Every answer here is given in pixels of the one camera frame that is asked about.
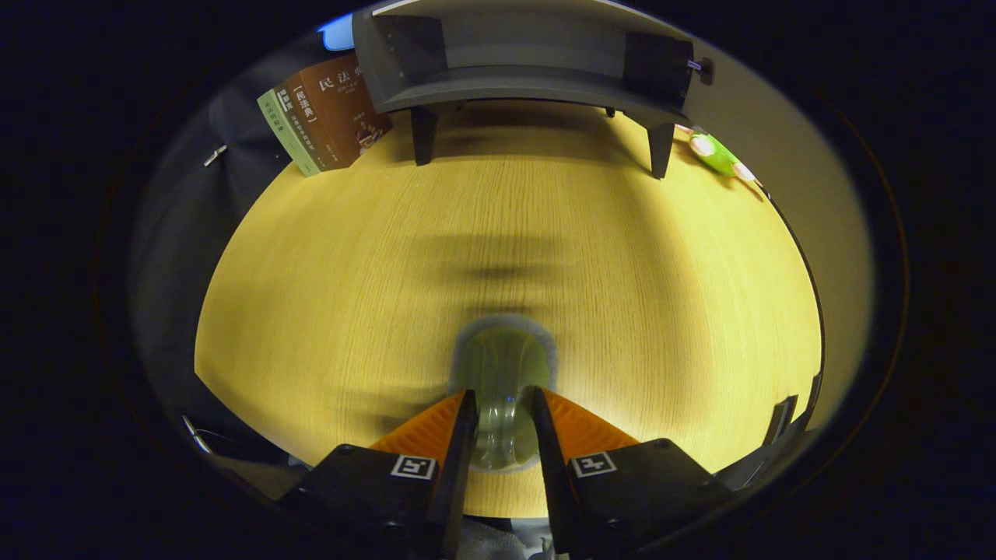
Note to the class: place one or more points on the clear glass cup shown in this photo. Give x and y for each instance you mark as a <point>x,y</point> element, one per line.
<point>504,365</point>

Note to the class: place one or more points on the green book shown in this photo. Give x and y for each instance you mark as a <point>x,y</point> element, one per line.
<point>284,128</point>

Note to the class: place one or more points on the dark grey cabinet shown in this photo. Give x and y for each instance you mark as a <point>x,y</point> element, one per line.
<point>506,82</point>

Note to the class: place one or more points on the green plush toy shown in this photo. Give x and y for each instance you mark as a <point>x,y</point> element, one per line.
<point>716,154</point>

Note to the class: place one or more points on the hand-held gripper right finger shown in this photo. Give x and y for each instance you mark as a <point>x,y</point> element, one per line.
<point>556,482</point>

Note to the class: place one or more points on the white cloth clip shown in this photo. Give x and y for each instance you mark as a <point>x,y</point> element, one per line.
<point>215,155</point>

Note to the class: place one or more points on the brown book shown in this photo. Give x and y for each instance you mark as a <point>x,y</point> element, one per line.
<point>342,109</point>

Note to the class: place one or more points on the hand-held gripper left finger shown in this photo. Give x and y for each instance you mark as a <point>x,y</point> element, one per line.
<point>450,482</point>

